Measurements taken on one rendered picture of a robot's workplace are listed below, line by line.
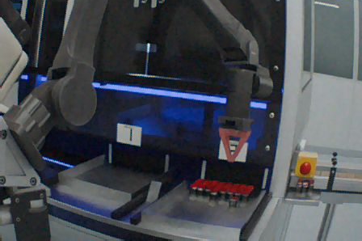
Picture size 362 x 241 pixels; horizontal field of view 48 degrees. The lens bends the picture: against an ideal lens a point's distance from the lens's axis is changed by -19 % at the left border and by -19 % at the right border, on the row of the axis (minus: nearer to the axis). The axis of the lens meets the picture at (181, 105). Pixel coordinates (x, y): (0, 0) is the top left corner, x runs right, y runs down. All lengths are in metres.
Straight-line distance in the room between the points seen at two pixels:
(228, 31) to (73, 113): 0.44
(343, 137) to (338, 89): 0.66
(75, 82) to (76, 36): 0.08
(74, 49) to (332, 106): 5.41
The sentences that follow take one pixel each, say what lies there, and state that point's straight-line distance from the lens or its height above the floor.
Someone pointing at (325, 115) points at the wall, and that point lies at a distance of 6.04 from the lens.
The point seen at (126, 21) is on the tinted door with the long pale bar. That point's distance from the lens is 1.55.
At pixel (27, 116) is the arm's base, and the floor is 1.22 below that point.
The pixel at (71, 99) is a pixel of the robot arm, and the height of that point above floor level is 1.25.
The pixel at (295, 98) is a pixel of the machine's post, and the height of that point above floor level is 1.20.
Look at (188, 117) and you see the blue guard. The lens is 1.47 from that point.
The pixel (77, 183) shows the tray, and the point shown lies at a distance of 1.39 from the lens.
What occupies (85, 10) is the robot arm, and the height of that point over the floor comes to 1.39.
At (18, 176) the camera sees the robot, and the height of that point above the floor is 1.13.
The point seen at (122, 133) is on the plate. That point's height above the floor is 1.02.
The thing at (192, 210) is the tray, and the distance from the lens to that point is 1.30.
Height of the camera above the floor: 1.36
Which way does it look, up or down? 9 degrees down
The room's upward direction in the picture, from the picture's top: 5 degrees clockwise
